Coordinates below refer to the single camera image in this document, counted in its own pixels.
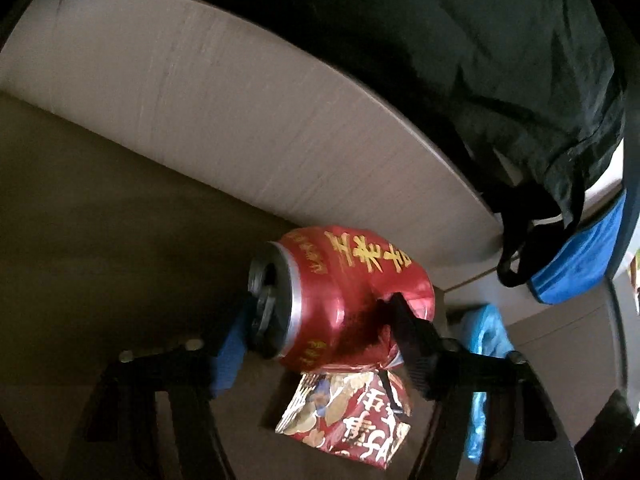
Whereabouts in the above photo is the white table panel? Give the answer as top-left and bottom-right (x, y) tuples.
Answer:
(0, 0), (507, 292)

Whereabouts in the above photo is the blue cloth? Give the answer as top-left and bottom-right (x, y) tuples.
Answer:
(524, 187), (629, 307)

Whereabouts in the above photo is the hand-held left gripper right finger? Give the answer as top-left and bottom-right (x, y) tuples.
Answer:
(386, 291), (584, 480)

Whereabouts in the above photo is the red crushed can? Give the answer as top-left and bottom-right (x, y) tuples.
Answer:
(248, 226), (436, 374)

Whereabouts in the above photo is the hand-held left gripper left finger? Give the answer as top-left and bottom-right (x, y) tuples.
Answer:
(60, 305), (254, 480)

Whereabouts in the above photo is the red patterned snack packet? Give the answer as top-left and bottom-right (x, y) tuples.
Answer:
(274, 360), (414, 471)

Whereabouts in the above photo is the black cloth bag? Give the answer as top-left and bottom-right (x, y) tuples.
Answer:
(50, 0), (628, 288)

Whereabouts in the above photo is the blue plastic trash bag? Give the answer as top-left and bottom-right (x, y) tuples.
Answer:
(459, 303), (517, 462)

